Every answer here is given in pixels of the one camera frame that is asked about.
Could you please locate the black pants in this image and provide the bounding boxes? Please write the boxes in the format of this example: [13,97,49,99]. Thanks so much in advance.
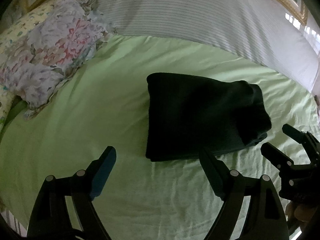
[145,73,272,162]

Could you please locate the person's right hand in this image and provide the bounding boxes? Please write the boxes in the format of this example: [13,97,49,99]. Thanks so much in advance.
[285,202,318,232]

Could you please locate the light green bed sheet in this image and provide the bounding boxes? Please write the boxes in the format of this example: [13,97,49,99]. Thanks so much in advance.
[1,36,319,239]

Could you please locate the white striped headboard cushion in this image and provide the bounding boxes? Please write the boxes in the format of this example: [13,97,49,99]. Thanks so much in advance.
[97,0,319,94]

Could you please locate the yellow floral pillow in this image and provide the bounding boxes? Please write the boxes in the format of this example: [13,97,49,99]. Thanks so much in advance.
[1,0,55,130]

